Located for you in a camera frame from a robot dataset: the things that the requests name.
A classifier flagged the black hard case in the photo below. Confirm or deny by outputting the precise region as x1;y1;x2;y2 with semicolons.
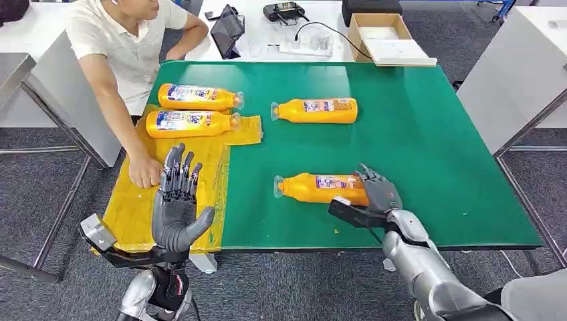
341;0;404;27

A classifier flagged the open cardboard box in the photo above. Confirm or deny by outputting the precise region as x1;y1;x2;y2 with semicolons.
346;12;414;63

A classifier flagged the green table mat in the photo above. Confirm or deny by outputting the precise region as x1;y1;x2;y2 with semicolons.
148;60;545;252

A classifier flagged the person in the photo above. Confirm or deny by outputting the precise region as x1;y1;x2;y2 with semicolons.
64;0;210;190

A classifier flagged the blue cart part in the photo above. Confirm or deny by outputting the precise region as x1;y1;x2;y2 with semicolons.
490;0;519;23

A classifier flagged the black power cable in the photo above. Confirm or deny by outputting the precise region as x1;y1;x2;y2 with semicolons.
294;21;373;61

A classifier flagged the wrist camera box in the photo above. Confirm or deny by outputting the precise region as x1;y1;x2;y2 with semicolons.
328;197;390;230
78;213;119;254

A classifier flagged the pale grey rounded cover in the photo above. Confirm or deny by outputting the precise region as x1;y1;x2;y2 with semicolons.
500;267;567;321

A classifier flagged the black tablet with case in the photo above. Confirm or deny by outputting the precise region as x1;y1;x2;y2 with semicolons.
209;3;246;60

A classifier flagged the black remote controller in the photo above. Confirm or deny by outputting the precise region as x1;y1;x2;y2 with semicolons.
262;1;310;25

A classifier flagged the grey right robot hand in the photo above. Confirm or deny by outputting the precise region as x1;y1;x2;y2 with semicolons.
354;164;404;216

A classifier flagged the white floor cable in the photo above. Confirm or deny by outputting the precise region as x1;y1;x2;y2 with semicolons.
500;251;524;279

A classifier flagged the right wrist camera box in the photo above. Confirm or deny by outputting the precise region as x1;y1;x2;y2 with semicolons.
328;197;390;230

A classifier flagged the white foam insert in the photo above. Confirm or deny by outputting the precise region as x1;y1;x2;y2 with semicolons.
358;26;400;41

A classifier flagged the orange drink bottle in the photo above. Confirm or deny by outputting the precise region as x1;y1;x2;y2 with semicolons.
273;172;372;208
157;82;245;112
145;110;241;140
270;98;359;125

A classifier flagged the yellow plastic sheet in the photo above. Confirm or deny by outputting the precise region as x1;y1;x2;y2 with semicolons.
90;104;264;257

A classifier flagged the white power strip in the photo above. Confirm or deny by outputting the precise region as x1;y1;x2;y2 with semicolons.
279;33;334;58

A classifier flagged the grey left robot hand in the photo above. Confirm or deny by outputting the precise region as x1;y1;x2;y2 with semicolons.
151;142;217;254

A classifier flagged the dark bag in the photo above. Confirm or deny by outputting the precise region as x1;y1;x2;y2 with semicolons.
0;0;31;24

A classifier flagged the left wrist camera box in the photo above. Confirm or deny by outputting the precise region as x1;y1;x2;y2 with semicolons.
78;213;119;254

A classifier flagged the person's right hand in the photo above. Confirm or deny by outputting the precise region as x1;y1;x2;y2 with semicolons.
128;152;164;190

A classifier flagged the steel frame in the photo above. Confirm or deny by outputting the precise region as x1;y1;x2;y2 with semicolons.
493;90;567;267

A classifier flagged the flat white box lid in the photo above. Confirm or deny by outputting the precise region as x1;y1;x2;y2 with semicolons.
362;39;439;68

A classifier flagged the white desk with side panel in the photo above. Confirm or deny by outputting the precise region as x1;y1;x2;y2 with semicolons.
0;2;123;169
456;5;567;156

